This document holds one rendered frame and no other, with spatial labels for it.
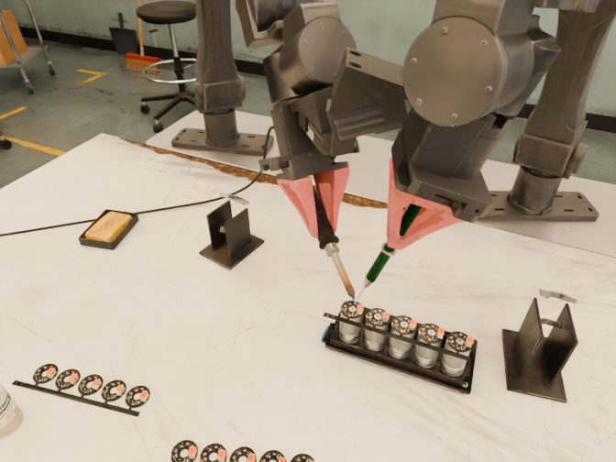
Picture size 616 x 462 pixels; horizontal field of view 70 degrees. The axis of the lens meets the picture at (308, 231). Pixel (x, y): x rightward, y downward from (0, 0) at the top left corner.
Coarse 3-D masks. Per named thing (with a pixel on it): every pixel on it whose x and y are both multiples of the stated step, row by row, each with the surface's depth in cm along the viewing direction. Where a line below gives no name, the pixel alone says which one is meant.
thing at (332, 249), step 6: (324, 246) 51; (330, 246) 50; (336, 246) 50; (330, 252) 50; (336, 252) 50; (336, 258) 50; (336, 264) 50; (342, 264) 50; (342, 270) 49; (342, 276) 49; (348, 282) 49; (348, 288) 48; (348, 294) 48
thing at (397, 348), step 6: (402, 324) 46; (390, 330) 47; (408, 336) 45; (390, 342) 47; (396, 342) 46; (402, 342) 46; (390, 348) 47; (396, 348) 47; (402, 348) 46; (408, 348) 47; (390, 354) 48; (396, 354) 47; (402, 354) 47; (408, 354) 47
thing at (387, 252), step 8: (408, 208) 40; (416, 208) 39; (408, 216) 40; (408, 224) 40; (400, 232) 41; (384, 248) 43; (392, 248) 42; (384, 256) 43; (376, 264) 44; (384, 264) 44; (368, 272) 45; (376, 272) 44
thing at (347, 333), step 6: (360, 318) 47; (342, 324) 48; (348, 324) 47; (342, 330) 49; (348, 330) 48; (354, 330) 48; (360, 330) 49; (342, 336) 49; (348, 336) 49; (354, 336) 49; (360, 336) 50; (348, 342) 49; (354, 342) 49
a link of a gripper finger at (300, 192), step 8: (280, 176) 50; (280, 184) 51; (288, 184) 51; (296, 184) 47; (304, 184) 47; (312, 184) 47; (288, 192) 52; (296, 192) 48; (304, 192) 47; (312, 192) 48; (296, 200) 52; (304, 200) 48; (312, 200) 48; (296, 208) 52; (304, 208) 49; (312, 208) 49; (304, 216) 52; (312, 216) 49; (312, 224) 50; (312, 232) 51
